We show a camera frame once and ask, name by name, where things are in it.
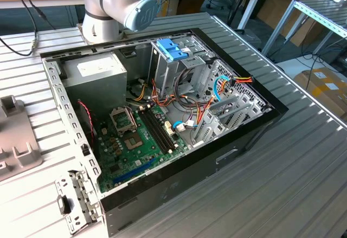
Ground red yellow power wire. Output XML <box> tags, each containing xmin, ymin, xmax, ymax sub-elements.
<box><xmin>221</xmin><ymin>75</ymin><xmax>253</xmax><ymax>94</ymax></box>

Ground grey metal drive cage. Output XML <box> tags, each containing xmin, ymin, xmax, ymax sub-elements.
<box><xmin>147</xmin><ymin>36</ymin><xmax>216</xmax><ymax>99</ymax></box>

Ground orange yellow wire bundle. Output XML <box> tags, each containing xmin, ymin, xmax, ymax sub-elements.
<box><xmin>196</xmin><ymin>95</ymin><xmax>217</xmax><ymax>126</ymax></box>

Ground grey metal card retainer bracket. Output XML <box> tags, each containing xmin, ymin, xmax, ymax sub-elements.
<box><xmin>55</xmin><ymin>169</ymin><xmax>103</xmax><ymax>235</ymax></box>

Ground grey power supply unit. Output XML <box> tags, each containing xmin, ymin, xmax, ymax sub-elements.
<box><xmin>62</xmin><ymin>50</ymin><xmax>128</xmax><ymax>114</ymax></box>

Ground blue plastic drive latch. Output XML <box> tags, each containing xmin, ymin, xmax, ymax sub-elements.
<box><xmin>156</xmin><ymin>39</ymin><xmax>191</xmax><ymax>63</ymax></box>

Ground white board connector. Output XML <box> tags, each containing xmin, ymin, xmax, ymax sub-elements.
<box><xmin>164</xmin><ymin>120</ymin><xmax>175</xmax><ymax>138</ymax></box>

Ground slatted metal side table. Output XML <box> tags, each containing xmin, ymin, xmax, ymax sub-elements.
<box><xmin>261</xmin><ymin>0</ymin><xmax>347</xmax><ymax>57</ymax></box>

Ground blue expansion slot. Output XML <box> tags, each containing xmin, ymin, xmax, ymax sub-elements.
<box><xmin>112</xmin><ymin>158</ymin><xmax>157</xmax><ymax>185</ymax></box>

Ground black RAM slot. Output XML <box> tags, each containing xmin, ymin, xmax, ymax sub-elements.
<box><xmin>146</xmin><ymin>109</ymin><xmax>176</xmax><ymax>151</ymax></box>
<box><xmin>141</xmin><ymin>111</ymin><xmax>171</xmax><ymax>154</ymax></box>

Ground metal socket cover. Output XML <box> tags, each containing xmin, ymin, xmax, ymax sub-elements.
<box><xmin>109</xmin><ymin>107</ymin><xmax>137</xmax><ymax>136</ymax></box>

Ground cardboard boxes with labels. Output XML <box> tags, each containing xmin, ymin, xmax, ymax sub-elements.
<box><xmin>294</xmin><ymin>68</ymin><xmax>347</xmax><ymax>118</ymax></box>

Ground grey parts rack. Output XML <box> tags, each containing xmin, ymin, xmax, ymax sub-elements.
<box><xmin>0</xmin><ymin>95</ymin><xmax>43</xmax><ymax>182</ymax></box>

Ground black open PC case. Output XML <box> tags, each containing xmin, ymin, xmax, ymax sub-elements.
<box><xmin>40</xmin><ymin>27</ymin><xmax>290</xmax><ymax>238</ymax></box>

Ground black wire loop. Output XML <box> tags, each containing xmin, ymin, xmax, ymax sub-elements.
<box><xmin>174</xmin><ymin>66</ymin><xmax>209</xmax><ymax>111</ymax></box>

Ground long blue data wire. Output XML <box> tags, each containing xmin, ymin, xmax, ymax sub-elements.
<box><xmin>213</xmin><ymin>75</ymin><xmax>231</xmax><ymax>102</ymax></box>

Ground green motherboard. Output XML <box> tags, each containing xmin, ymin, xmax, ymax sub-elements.
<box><xmin>94</xmin><ymin>105</ymin><xmax>190</xmax><ymax>194</ymax></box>

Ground short blue data wire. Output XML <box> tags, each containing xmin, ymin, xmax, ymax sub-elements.
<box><xmin>172</xmin><ymin>120</ymin><xmax>196</xmax><ymax>132</ymax></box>

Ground yellow orange supply wires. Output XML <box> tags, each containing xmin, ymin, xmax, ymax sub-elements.
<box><xmin>133</xmin><ymin>84</ymin><xmax>149</xmax><ymax>102</ymax></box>

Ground red black twisted wire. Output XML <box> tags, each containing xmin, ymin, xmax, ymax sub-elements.
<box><xmin>77</xmin><ymin>100</ymin><xmax>98</xmax><ymax>139</ymax></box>

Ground CPU socket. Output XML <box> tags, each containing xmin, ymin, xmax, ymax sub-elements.
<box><xmin>123</xmin><ymin>132</ymin><xmax>144</xmax><ymax>152</ymax></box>

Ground black case fan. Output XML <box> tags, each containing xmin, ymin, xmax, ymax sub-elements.
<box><xmin>78</xmin><ymin>102</ymin><xmax>95</xmax><ymax>141</ymax></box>

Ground grey metal disk bay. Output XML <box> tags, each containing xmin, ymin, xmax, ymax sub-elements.
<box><xmin>191</xmin><ymin>93</ymin><xmax>272</xmax><ymax>149</ymax></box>

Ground red orange wire bundle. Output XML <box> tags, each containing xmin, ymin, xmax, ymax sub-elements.
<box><xmin>150</xmin><ymin>78</ymin><xmax>178</xmax><ymax>108</ymax></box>

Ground black tripod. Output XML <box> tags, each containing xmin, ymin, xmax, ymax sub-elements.
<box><xmin>227</xmin><ymin>0</ymin><xmax>255</xmax><ymax>33</ymax></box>

